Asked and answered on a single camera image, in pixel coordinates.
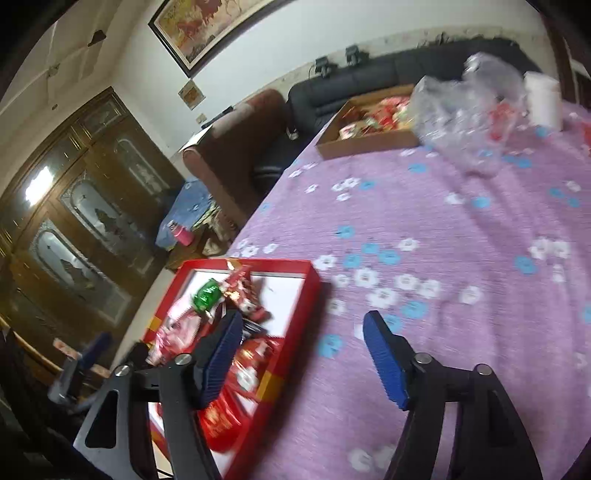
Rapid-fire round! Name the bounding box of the large red snack bag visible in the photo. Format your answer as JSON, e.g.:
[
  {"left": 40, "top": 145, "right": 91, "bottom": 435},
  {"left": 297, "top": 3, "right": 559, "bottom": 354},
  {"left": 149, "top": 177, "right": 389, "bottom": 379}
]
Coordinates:
[{"left": 198, "top": 336, "right": 284, "bottom": 453}]

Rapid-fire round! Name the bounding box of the white red snack packet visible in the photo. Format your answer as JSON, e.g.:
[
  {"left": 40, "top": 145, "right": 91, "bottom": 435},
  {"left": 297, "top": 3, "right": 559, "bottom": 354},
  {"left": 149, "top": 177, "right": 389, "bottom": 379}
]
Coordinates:
[{"left": 147, "top": 309, "right": 208, "bottom": 366}]

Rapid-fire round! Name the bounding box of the green candy wrapper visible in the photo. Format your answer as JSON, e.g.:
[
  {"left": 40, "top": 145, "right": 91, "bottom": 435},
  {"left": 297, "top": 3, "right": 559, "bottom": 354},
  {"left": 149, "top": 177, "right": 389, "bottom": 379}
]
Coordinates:
[{"left": 191, "top": 278, "right": 222, "bottom": 313}]

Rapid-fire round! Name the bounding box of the dark chocolate snack packet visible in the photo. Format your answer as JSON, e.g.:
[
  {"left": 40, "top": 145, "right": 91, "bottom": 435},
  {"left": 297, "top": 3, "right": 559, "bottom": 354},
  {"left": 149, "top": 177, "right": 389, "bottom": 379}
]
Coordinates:
[{"left": 242, "top": 318, "right": 267, "bottom": 341}]

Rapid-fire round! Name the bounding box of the wooden glass-door cabinet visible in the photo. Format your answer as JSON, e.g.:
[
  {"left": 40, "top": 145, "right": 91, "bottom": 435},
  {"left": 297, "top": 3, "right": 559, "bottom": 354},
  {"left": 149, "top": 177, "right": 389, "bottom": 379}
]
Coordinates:
[{"left": 1, "top": 89, "right": 183, "bottom": 374}]

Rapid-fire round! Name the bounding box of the small wooden stool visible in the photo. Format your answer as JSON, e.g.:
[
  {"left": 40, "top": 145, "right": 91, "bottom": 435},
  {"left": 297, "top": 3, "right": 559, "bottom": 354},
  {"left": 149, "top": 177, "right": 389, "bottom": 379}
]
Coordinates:
[{"left": 165, "top": 226, "right": 224, "bottom": 272}]

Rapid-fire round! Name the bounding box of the purple floral tablecloth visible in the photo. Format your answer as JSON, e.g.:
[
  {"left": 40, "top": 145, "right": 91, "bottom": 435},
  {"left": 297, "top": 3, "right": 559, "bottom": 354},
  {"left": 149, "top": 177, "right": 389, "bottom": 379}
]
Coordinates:
[{"left": 229, "top": 104, "right": 590, "bottom": 479}]

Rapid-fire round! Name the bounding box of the pink water bottle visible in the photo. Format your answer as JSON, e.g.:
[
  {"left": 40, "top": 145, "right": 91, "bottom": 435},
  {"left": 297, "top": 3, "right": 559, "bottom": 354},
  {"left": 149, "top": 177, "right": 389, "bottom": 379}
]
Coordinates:
[{"left": 167, "top": 220, "right": 194, "bottom": 247}]

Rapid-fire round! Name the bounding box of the red shallow gift box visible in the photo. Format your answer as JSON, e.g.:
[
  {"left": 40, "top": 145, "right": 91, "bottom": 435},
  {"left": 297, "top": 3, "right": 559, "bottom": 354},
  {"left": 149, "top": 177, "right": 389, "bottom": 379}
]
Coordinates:
[{"left": 148, "top": 258, "right": 321, "bottom": 479}]

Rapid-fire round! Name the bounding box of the blue cloth pile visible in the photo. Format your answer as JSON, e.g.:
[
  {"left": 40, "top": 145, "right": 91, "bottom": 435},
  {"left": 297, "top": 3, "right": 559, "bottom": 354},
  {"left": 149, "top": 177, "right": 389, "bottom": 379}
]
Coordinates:
[{"left": 155, "top": 180, "right": 213, "bottom": 251}]

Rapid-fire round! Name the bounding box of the brown armchair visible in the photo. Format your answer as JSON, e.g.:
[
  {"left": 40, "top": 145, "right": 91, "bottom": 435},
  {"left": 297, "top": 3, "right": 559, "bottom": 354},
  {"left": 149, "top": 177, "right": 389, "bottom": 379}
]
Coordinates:
[{"left": 181, "top": 89, "right": 288, "bottom": 228}]

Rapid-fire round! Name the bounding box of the clear plastic bag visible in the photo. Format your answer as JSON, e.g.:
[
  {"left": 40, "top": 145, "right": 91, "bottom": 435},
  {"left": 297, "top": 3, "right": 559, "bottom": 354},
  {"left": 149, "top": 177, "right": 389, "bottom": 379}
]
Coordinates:
[{"left": 409, "top": 52, "right": 526, "bottom": 177}]

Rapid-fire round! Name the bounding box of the brown cardboard snack tray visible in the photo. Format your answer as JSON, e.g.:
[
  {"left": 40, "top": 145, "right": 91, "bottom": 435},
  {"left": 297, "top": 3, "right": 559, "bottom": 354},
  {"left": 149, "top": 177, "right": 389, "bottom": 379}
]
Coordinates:
[{"left": 315, "top": 84, "right": 419, "bottom": 160}]

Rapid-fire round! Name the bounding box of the white plastic cup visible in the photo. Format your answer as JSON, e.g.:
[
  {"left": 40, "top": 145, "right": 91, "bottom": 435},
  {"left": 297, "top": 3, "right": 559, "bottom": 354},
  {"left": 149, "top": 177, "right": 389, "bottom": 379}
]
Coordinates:
[{"left": 524, "top": 71, "right": 563, "bottom": 131}]

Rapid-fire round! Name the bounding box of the framed horse painting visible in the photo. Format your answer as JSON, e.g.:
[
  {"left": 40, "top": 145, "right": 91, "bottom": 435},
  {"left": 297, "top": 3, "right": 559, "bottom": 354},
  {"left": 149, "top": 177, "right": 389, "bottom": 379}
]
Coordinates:
[{"left": 148, "top": 0, "right": 287, "bottom": 78}]

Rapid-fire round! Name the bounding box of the black leather sofa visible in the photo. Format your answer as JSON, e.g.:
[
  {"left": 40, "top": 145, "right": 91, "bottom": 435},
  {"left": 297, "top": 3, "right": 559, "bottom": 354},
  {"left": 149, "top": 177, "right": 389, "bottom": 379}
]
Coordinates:
[{"left": 252, "top": 36, "right": 540, "bottom": 191}]

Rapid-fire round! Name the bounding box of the small framed wall certificate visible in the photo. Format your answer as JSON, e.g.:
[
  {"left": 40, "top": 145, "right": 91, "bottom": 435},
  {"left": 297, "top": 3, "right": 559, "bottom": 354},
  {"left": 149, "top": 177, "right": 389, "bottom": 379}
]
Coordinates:
[{"left": 178, "top": 79, "right": 205, "bottom": 110}]

